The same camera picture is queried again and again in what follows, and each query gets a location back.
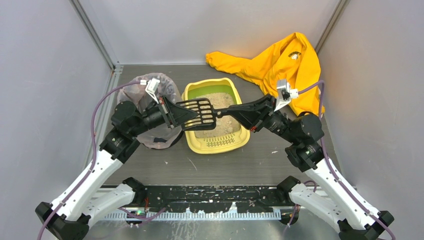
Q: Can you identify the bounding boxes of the black litter scoop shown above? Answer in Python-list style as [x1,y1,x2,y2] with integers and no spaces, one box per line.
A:
[176,97,226,132]

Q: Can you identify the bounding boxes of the yellow green litter box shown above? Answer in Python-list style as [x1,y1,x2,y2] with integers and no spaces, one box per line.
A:
[181,77,251,155]

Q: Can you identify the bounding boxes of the bin with pink bag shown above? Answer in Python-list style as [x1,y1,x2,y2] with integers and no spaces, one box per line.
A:
[116,72,183,150]

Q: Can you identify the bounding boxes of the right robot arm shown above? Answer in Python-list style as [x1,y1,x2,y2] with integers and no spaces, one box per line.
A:
[217,95,395,240]

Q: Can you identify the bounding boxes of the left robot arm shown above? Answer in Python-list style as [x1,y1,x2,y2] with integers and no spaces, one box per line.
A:
[35,97,198,240]

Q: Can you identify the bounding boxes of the cat litter sand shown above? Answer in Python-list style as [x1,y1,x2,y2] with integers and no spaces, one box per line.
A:
[194,92,241,138]

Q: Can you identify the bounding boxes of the yellow sweatshirt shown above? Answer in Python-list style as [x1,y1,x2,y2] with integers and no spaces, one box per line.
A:
[205,32,325,116]

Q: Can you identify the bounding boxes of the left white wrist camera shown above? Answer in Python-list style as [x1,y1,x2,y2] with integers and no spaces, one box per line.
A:
[139,77,160,104]

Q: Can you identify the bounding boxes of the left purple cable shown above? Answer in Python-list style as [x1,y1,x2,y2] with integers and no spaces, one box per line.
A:
[36,80,148,240]

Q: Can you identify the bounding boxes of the purple cable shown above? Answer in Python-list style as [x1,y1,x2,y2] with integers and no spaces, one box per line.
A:
[36,80,148,240]
[296,79,397,240]

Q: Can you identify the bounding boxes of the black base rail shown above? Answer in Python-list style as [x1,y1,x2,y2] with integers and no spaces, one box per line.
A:
[125,185,294,221]

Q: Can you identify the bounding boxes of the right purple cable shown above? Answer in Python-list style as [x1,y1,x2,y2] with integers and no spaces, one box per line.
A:
[296,79,397,240]

